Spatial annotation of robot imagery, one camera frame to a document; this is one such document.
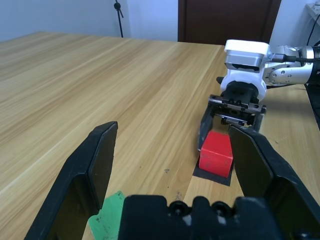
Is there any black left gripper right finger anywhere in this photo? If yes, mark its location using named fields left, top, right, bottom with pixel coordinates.
left=228, top=124, right=320, bottom=240

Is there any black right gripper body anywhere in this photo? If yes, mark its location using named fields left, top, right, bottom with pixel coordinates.
left=208, top=81, right=267, bottom=127

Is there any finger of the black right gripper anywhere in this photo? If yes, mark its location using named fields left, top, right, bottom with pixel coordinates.
left=252, top=114, right=264, bottom=131
left=198, top=102, right=216, bottom=153

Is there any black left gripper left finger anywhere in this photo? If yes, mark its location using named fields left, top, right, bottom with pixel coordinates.
left=24, top=121, right=119, bottom=240

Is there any red wooden block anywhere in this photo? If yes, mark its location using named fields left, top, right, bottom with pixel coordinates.
left=198, top=131, right=234, bottom=179

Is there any green wooden block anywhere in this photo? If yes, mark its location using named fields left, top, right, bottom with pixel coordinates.
left=87, top=190, right=126, bottom=240

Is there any black square marker pad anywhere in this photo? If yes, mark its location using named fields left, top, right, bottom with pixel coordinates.
left=192, top=159, right=235, bottom=187

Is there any dark brown door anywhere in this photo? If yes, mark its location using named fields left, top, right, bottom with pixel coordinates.
left=177, top=0, right=282, bottom=46

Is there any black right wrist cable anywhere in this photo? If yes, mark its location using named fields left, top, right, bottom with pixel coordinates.
left=271, top=54, right=320, bottom=63

